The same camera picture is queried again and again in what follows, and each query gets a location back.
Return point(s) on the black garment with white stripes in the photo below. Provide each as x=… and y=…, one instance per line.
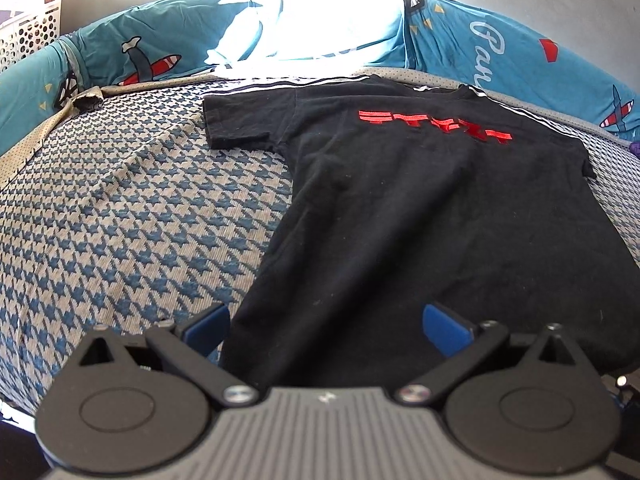
x=402, y=197

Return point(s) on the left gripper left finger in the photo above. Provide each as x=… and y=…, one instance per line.
x=126, y=404

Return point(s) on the purple floral cloth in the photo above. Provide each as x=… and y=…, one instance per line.
x=634, y=147

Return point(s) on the houndstooth blue beige mattress cover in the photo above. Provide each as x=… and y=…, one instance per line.
x=124, y=226

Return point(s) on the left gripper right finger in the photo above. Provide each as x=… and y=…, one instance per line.
x=523, y=403

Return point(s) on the white perforated laundry basket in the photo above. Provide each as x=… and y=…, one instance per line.
x=26, y=27

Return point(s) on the blue airplane print pillow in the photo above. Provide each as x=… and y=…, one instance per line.
x=168, y=39
x=493, y=52

